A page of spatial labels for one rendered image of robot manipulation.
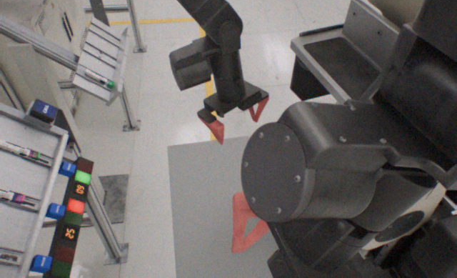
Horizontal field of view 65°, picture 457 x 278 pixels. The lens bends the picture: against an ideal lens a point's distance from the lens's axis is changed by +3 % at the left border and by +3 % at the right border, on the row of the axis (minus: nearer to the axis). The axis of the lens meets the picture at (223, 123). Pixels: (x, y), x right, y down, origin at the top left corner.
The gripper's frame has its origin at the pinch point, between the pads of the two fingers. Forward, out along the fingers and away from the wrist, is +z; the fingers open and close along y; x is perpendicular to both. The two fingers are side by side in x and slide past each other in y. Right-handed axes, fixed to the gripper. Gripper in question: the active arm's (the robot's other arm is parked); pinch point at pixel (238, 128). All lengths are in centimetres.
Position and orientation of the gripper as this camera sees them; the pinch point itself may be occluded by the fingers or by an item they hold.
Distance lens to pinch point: 75.3
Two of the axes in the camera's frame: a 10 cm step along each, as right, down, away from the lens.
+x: -5.9, -4.3, 6.8
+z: 1.6, 7.7, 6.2
